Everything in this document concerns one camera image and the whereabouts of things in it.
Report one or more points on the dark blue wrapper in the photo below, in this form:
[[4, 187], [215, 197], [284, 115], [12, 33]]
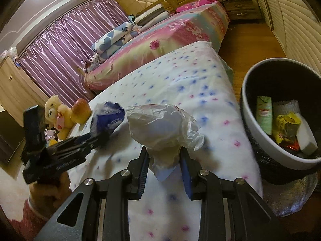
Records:
[[110, 118]]

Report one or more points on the silver foil mat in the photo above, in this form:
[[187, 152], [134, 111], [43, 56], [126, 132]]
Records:
[[296, 198]]

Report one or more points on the blue heart-patterned pillow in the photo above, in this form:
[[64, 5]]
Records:
[[110, 39]]

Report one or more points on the white dotted mattress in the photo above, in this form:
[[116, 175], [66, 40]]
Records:
[[175, 80]]

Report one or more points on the dark wooden cabinet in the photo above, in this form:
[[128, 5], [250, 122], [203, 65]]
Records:
[[10, 135]]

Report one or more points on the white foam block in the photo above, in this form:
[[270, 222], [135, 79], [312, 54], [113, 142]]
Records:
[[307, 140]]

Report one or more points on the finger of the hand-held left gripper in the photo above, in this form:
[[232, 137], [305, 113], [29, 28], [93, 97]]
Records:
[[75, 145]]

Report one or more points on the person's left forearm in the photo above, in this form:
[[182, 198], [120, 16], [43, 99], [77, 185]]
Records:
[[27, 223]]

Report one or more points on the green carton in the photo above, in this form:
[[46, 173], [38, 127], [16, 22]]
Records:
[[264, 115]]

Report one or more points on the red snack packet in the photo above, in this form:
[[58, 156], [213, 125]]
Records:
[[292, 146]]

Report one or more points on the pink floral bed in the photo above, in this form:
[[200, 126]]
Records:
[[175, 32]]

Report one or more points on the white round waste bin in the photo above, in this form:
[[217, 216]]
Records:
[[253, 135]]

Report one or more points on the yellow plush teddy bear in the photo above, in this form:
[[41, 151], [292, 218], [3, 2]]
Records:
[[75, 110]]

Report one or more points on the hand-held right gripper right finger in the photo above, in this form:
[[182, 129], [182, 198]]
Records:
[[186, 178]]

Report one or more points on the white plastic bag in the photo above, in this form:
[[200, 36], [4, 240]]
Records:
[[155, 125]]

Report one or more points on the small grey plush toy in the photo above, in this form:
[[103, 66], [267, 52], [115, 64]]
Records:
[[94, 61]]

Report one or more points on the person's left hand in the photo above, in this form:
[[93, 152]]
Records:
[[50, 195]]

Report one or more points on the louvred sliding door wardrobe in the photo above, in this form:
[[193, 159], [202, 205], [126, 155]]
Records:
[[296, 17]]

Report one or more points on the light wooden cabinet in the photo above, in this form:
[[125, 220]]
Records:
[[17, 85]]

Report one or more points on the grey white striped pillow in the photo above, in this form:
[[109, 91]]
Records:
[[153, 13]]

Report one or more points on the purple striped curtain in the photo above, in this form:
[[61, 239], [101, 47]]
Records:
[[62, 42]]

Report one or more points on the yellow green packet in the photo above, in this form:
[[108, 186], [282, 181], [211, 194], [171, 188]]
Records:
[[283, 125]]

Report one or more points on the wooden nightstand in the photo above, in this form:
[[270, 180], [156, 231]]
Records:
[[242, 11]]

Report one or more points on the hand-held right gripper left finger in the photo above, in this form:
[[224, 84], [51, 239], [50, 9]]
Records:
[[143, 178]]

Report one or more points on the pink floral pillow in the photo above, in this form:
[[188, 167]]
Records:
[[195, 5]]

